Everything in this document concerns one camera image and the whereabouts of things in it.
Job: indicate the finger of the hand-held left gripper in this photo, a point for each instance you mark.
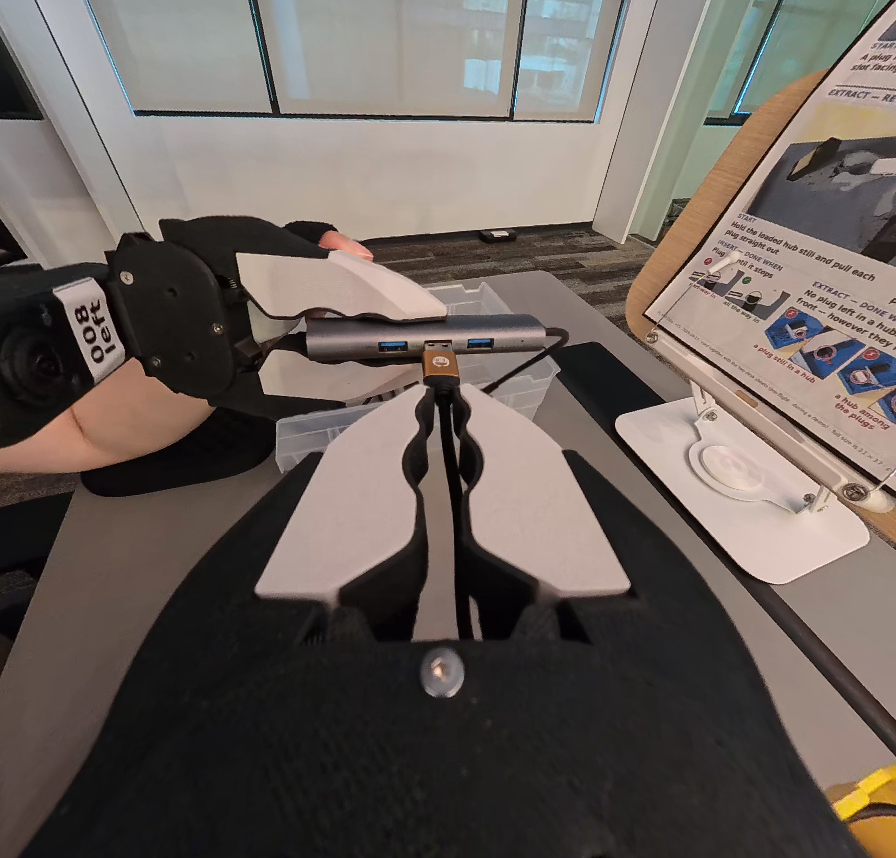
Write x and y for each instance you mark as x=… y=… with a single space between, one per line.
x=322 y=284
x=308 y=378

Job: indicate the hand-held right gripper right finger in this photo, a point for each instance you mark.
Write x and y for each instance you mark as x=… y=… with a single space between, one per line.
x=546 y=522

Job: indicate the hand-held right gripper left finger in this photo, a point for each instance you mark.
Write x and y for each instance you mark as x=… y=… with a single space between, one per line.
x=343 y=522

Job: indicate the grey USB hub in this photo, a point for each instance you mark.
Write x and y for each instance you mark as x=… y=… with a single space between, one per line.
x=350 y=336

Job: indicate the clear plastic bin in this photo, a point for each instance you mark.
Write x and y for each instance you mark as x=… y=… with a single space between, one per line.
x=315 y=438

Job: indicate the yellow storage bin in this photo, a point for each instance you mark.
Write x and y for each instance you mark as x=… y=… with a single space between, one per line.
x=868 y=784

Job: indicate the person's left forearm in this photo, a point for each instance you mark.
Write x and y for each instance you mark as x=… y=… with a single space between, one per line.
x=105 y=431

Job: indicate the person's left hand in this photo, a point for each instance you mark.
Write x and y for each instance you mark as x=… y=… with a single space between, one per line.
x=343 y=243

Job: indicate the white metal stand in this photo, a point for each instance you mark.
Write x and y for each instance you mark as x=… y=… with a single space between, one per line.
x=665 y=452

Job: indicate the small black flat device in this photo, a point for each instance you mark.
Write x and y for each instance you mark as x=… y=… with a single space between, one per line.
x=498 y=235

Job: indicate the glass window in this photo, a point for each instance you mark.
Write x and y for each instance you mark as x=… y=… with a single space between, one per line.
x=385 y=32
x=791 y=32

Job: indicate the instruction sheet on wooden stand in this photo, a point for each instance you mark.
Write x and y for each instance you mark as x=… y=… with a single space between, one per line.
x=679 y=242

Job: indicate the dark wall panel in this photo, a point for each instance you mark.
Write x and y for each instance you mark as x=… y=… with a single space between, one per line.
x=17 y=81

